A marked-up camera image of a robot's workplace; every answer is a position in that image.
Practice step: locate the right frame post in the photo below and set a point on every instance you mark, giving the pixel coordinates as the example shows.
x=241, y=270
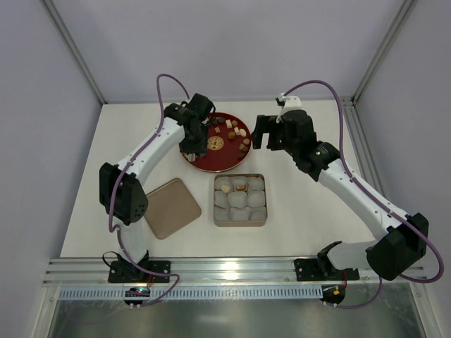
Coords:
x=401, y=17

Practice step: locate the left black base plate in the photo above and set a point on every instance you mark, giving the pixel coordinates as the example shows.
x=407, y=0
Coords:
x=122, y=272

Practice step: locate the left frame post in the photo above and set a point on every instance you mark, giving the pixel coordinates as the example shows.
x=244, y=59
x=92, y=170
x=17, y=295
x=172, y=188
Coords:
x=63, y=31

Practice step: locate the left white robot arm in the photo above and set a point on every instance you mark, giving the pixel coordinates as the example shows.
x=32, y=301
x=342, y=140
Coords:
x=121, y=185

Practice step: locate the slotted cable duct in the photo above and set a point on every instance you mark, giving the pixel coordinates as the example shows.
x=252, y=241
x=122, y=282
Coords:
x=180, y=293

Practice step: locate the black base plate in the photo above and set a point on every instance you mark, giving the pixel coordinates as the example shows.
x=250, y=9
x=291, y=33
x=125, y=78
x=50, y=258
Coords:
x=321, y=270
x=122, y=272

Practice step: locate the aluminium rail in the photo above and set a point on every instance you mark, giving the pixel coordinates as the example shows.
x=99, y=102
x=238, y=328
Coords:
x=84, y=271

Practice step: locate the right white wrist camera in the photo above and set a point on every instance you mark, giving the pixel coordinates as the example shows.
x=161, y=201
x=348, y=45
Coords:
x=287, y=103

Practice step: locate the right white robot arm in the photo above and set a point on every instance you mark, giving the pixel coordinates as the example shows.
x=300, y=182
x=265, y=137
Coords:
x=395, y=247

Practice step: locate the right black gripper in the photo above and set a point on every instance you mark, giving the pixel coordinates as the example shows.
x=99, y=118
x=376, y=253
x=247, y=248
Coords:
x=267, y=131

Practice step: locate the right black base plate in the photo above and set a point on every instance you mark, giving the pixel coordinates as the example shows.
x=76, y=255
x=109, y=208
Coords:
x=321, y=270

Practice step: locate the frame post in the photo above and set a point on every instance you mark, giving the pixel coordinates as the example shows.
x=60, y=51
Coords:
x=63, y=31
x=401, y=17

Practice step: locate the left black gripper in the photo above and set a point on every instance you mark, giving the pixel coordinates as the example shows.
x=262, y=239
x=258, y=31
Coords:
x=192, y=145

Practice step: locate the gold square tin lid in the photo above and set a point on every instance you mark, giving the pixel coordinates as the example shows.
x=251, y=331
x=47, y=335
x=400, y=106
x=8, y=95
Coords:
x=171, y=207

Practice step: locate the red round tray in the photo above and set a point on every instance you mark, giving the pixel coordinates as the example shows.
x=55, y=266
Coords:
x=227, y=146

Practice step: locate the gold square tin box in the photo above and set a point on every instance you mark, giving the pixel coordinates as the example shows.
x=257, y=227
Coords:
x=247, y=208

